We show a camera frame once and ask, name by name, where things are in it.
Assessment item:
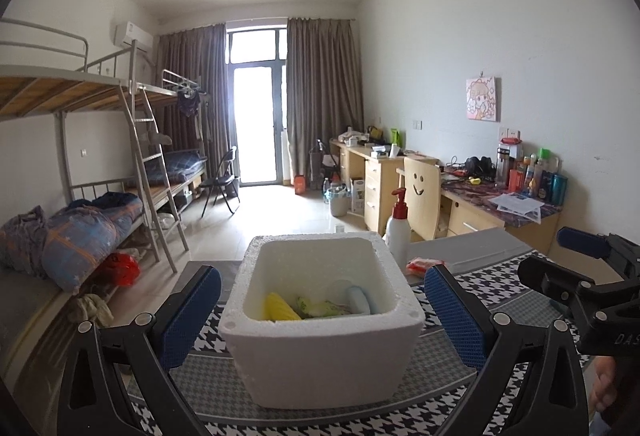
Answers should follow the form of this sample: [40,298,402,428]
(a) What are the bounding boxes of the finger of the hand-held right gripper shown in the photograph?
[556,226,640,284]
[517,256,599,317]

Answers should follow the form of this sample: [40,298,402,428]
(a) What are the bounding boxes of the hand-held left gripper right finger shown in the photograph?
[423,263,591,436]

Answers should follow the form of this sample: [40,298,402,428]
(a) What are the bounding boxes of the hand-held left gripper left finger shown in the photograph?
[57,264,223,436]

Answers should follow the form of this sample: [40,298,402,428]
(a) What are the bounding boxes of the yellow foam fruit net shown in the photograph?
[264,292,303,321]

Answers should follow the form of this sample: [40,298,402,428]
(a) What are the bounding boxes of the white face mask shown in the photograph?
[346,285,373,315]

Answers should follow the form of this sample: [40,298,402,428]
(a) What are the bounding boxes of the green printed plastic bag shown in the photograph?
[295,296,351,318]

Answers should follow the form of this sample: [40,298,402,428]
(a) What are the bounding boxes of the white foam box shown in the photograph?
[218,231,426,409]

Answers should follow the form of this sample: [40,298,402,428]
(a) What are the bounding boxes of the person's right hand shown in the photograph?
[589,356,621,414]

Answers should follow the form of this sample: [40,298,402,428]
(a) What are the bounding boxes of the houndstooth table cloth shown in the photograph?
[125,243,621,436]

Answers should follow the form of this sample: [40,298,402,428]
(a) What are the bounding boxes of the red snack packet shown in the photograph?
[405,257,446,278]

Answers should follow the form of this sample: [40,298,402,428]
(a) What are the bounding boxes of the printed paper sheets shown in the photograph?
[487,192,548,223]

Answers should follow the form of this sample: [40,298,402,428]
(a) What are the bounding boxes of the row of toiletry bottles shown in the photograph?
[495,136,568,207]

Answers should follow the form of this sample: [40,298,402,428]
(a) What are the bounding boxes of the red plastic bag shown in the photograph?
[92,252,141,289]

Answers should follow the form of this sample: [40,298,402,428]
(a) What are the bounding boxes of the beige crumpled cloth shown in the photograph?
[70,293,116,327]

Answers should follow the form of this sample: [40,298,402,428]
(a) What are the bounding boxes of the wooden desk with patterned top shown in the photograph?
[397,163,562,257]

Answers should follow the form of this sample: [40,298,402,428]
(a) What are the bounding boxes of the white lotion pump bottle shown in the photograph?
[385,187,412,269]

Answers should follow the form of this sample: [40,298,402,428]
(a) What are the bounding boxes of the wooden smiley chair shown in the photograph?
[402,157,443,242]

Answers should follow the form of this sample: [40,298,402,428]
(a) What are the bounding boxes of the black headphones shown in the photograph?
[465,156,496,177]

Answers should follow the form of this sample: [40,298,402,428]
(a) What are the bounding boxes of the blue plaid quilt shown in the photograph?
[0,191,146,294]

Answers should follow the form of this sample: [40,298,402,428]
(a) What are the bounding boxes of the black folding chair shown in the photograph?
[200,146,241,218]

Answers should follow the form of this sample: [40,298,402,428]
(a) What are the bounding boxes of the cluttered wooden desk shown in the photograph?
[330,138,441,234]

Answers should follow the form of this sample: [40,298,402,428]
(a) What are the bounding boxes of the white carton box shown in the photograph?
[350,178,367,214]

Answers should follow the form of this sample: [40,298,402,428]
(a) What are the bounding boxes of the metal bunk bed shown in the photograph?
[135,68,211,217]
[0,18,191,367]

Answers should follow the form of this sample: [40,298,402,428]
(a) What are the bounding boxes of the metal bunk ladder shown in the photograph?
[120,86,190,274]

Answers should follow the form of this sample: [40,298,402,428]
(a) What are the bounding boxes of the small trash bin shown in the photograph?
[327,188,351,217]

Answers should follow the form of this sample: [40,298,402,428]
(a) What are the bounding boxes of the grey crumpled garment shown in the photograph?
[0,206,48,274]

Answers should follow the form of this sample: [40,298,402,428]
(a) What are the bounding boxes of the black folding cart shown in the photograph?
[309,139,338,189]

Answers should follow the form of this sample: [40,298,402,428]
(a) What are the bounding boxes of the dark hanging clothes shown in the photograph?
[175,83,203,139]

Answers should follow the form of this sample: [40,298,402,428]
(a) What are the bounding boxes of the glass balcony door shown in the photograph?
[226,28,290,187]

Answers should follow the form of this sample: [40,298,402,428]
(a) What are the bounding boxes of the grey-brown curtain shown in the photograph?
[157,23,233,177]
[286,17,365,187]

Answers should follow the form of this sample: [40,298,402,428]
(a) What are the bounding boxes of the white air conditioner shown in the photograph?
[115,21,153,51]

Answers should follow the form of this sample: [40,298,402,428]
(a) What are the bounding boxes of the cartoon wall poster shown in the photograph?
[466,76,501,122]

